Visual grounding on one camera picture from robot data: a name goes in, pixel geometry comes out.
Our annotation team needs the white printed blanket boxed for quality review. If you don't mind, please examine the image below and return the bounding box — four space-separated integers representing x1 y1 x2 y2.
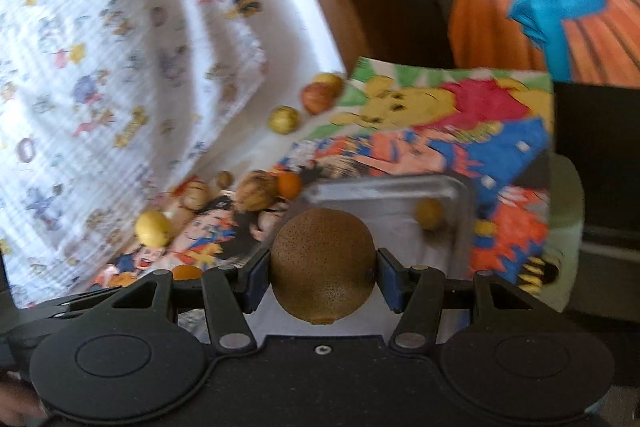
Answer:
0 0 268 308

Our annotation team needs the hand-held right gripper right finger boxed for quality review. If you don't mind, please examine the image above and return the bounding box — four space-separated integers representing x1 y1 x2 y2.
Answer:
375 247 533 352

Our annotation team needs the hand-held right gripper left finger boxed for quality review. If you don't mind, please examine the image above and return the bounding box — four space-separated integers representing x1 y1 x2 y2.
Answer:
107 249 273 353

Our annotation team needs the yellow-green pear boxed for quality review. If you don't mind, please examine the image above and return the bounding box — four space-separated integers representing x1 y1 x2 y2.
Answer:
268 106 301 135

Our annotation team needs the brown kiwi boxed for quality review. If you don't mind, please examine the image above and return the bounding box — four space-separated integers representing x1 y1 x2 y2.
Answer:
270 208 377 325

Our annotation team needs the white bed sheet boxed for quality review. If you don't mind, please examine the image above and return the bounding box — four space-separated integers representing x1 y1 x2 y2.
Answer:
200 0 351 188

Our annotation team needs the red speckled apple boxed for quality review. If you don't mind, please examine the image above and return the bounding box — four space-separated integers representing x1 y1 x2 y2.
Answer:
301 83 335 115

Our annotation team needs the tan round nut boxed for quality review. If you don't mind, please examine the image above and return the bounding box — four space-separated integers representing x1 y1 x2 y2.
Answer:
181 179 211 211

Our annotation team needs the colourful cartoon printed cloth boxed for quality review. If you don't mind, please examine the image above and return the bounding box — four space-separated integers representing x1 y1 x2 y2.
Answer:
95 57 556 308

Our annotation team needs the metal tray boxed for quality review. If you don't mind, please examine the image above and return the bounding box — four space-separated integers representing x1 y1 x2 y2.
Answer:
245 174 478 338

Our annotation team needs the yellow apple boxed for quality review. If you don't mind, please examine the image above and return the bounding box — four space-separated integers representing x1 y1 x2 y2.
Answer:
312 73 346 95

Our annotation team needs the small yellow round fruit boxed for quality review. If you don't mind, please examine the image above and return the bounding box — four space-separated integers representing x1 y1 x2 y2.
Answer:
416 198 446 230

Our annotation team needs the pale green cloth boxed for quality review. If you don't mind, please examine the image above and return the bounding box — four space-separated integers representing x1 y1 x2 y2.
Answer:
542 154 586 313

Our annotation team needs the yellow lemon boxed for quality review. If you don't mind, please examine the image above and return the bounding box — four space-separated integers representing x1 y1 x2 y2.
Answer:
135 211 172 247

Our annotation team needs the large walnut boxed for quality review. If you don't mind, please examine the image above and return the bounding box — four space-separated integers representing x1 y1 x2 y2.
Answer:
234 171 280 212

